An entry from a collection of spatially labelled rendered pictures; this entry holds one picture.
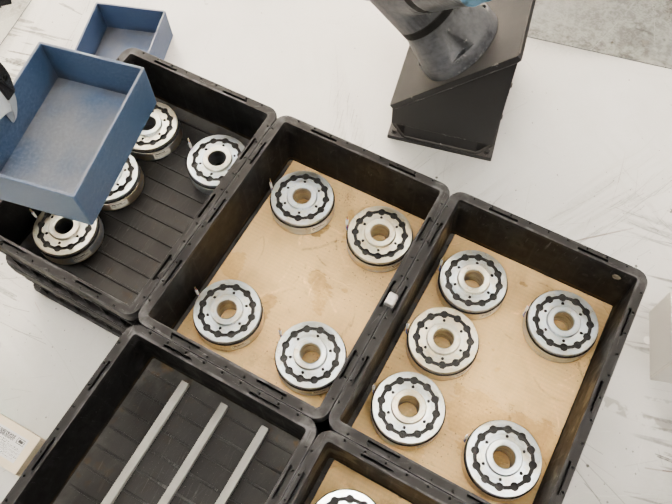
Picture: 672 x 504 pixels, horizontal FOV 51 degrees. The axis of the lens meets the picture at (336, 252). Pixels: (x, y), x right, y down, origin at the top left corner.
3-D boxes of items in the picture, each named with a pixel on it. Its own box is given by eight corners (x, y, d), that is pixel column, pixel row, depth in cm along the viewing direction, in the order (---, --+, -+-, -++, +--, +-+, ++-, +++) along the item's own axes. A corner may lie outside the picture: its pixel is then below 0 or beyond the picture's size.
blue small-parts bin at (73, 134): (58, 76, 98) (38, 40, 92) (157, 101, 96) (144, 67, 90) (-15, 195, 90) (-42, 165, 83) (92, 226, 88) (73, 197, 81)
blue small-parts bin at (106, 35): (145, 109, 142) (135, 87, 135) (74, 100, 143) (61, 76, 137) (173, 35, 150) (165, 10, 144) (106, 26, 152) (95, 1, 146)
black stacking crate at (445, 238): (445, 227, 116) (454, 191, 106) (620, 307, 109) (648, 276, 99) (327, 443, 101) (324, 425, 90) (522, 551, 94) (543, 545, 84)
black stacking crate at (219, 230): (288, 155, 123) (282, 115, 113) (443, 226, 116) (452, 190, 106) (155, 347, 108) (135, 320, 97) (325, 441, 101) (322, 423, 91)
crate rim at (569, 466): (452, 195, 107) (454, 187, 105) (645, 281, 100) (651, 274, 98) (323, 428, 92) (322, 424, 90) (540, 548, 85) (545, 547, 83)
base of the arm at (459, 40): (444, 21, 130) (410, -17, 125) (510, 0, 118) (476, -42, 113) (413, 87, 126) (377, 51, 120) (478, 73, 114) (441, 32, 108)
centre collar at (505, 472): (494, 432, 96) (495, 431, 95) (528, 450, 95) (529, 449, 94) (478, 464, 94) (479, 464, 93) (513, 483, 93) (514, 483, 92)
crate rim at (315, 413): (282, 120, 114) (281, 111, 112) (452, 195, 107) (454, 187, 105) (137, 325, 99) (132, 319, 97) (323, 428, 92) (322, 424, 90)
